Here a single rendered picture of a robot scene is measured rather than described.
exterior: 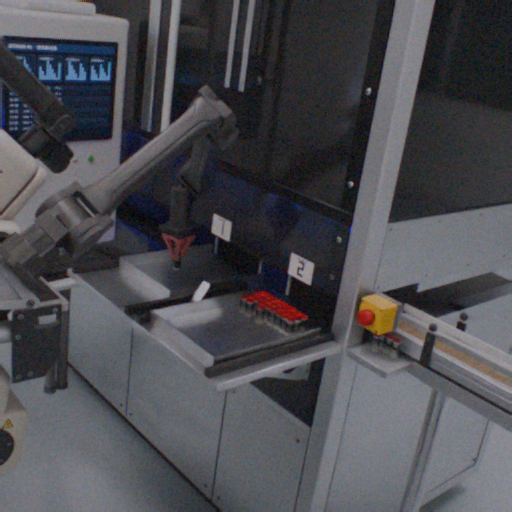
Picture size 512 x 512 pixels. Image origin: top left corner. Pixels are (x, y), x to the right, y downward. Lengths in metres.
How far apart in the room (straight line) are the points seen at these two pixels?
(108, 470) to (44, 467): 0.23
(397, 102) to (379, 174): 0.17
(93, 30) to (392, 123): 1.05
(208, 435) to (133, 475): 0.43
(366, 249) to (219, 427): 0.87
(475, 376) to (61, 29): 1.49
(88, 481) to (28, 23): 1.54
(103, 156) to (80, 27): 0.42
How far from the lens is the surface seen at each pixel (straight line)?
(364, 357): 1.72
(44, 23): 2.15
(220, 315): 1.80
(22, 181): 1.33
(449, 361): 1.70
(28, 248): 1.21
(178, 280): 1.98
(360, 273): 1.67
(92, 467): 2.67
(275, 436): 2.04
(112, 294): 1.86
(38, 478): 2.63
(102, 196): 1.26
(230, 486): 2.30
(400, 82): 1.57
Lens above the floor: 1.66
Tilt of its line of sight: 21 degrees down
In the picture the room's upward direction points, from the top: 8 degrees clockwise
